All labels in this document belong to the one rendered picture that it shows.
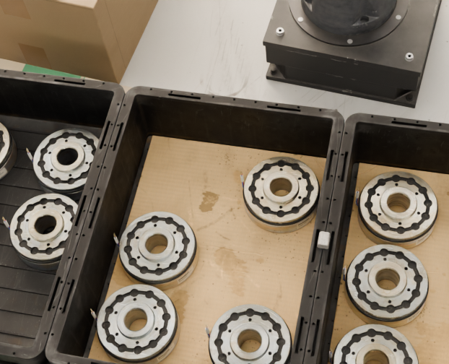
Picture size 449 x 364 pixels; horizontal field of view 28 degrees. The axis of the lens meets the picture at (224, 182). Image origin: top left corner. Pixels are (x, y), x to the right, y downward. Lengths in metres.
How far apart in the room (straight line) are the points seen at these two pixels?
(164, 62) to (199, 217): 0.40
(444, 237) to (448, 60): 0.41
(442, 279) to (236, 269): 0.27
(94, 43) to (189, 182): 0.32
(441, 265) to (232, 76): 0.52
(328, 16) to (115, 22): 0.34
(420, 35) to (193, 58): 0.38
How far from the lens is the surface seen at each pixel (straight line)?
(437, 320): 1.18
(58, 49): 1.53
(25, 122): 1.38
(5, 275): 1.27
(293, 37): 1.44
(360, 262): 1.17
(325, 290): 1.08
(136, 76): 1.55
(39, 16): 1.47
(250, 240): 1.22
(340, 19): 1.42
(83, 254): 1.13
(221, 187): 1.26
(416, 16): 1.47
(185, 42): 1.58
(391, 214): 1.20
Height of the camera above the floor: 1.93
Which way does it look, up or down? 60 degrees down
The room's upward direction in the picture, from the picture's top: 10 degrees counter-clockwise
